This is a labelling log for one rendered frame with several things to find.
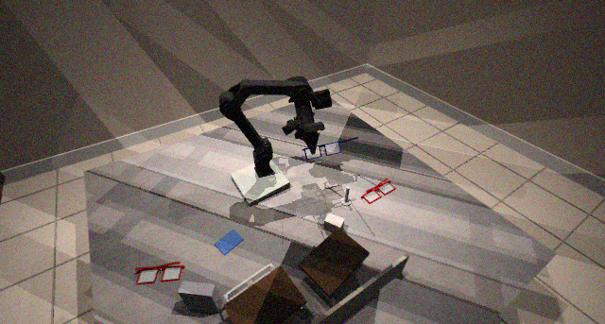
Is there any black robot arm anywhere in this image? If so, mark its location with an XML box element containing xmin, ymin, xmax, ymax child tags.
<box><xmin>219</xmin><ymin>77</ymin><xmax>332</xmax><ymax>178</ymax></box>

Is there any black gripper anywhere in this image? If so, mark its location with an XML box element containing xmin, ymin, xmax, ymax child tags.
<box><xmin>294</xmin><ymin>110</ymin><xmax>325</xmax><ymax>155</ymax></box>

